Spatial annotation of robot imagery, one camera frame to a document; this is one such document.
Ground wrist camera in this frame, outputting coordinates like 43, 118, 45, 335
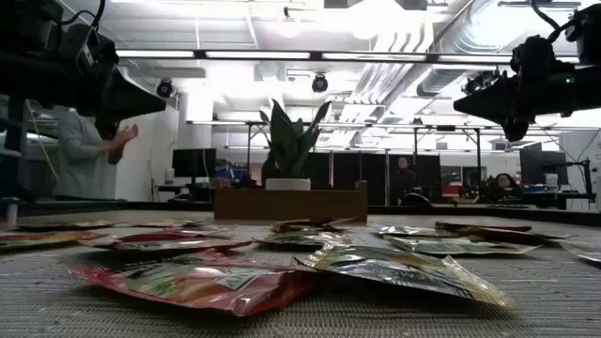
58, 23, 102, 71
510, 35, 555, 79

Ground long light bar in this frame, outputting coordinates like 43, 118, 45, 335
115, 49, 581, 66

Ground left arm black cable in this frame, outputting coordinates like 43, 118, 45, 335
59, 0, 107, 27

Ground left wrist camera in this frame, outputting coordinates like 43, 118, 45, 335
58, 23, 102, 71

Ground black track light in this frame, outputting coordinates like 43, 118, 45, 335
462, 69, 501, 95

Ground yellow cable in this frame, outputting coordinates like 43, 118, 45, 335
25, 100, 60, 182

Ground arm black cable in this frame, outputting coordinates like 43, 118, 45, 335
59, 0, 107, 27
530, 0, 572, 43

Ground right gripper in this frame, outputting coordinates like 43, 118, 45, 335
453, 69, 572, 143

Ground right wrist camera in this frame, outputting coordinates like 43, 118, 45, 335
510, 35, 555, 79

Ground black partition panels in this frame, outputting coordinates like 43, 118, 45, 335
304, 150, 442, 207

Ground small grey post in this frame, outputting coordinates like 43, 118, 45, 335
2, 196, 23, 227

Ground person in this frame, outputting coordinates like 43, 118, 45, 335
490, 172, 522, 203
392, 157, 417, 206
51, 105, 140, 198

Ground green snake plant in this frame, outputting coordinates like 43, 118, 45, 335
259, 98, 332, 180

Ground brown cardboard box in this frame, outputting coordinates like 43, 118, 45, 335
213, 180, 369, 223

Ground grey woven placemat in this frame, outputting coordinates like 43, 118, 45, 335
0, 220, 601, 338

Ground large silver snack packet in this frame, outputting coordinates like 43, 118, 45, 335
294, 242, 520, 311

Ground black computer monitor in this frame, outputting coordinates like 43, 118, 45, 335
171, 147, 218, 178
519, 143, 569, 187

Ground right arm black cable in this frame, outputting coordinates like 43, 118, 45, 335
530, 0, 572, 43

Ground white plant pot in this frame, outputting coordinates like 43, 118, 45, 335
265, 177, 312, 192

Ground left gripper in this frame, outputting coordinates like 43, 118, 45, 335
69, 44, 168, 142

